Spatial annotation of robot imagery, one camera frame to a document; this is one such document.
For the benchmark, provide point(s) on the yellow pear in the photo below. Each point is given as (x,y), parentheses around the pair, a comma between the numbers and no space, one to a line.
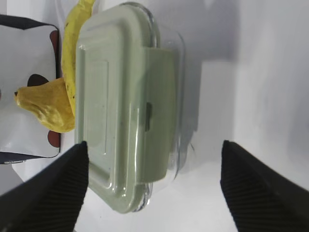
(48,101)

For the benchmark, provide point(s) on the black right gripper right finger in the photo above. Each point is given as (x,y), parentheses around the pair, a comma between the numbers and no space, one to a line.
(260,199)

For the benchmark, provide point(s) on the green lid glass container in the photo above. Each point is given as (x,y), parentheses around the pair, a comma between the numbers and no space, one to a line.
(129,99)

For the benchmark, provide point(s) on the yellow banana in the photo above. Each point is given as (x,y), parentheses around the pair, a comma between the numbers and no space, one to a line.
(78,15)

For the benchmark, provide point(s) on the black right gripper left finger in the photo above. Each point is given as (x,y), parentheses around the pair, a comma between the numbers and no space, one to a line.
(51,200)

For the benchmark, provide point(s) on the navy blue lunch bag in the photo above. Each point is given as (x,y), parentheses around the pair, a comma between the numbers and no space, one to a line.
(29,61)

